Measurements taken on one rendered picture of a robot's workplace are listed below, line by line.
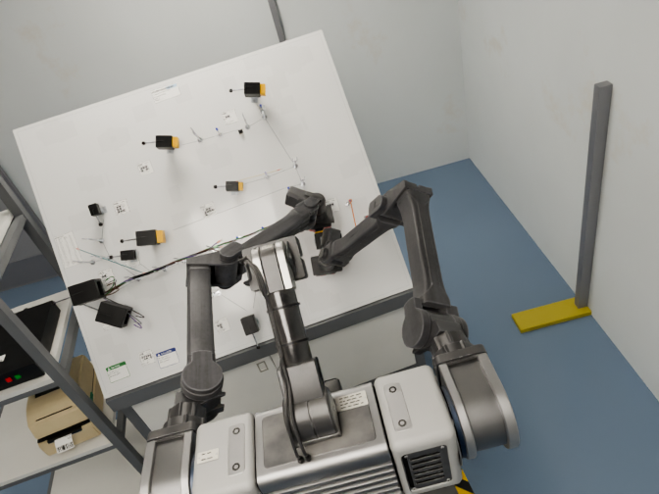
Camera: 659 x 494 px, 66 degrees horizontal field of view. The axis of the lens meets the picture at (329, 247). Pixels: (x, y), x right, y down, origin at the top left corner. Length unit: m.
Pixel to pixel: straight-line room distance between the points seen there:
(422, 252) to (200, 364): 0.50
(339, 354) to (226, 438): 1.26
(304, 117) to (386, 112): 2.00
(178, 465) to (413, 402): 0.38
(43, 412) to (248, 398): 0.75
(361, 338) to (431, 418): 1.28
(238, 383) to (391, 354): 0.63
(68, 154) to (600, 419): 2.42
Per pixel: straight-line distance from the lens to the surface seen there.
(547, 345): 2.85
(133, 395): 2.02
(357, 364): 2.15
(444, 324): 0.96
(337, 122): 1.95
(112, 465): 2.74
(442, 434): 0.79
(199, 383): 1.01
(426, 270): 1.06
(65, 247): 2.06
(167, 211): 1.95
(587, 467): 2.51
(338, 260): 1.55
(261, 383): 2.11
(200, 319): 1.16
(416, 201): 1.17
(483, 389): 0.85
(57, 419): 2.23
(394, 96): 3.87
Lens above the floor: 2.20
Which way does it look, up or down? 38 degrees down
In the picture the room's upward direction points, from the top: 17 degrees counter-clockwise
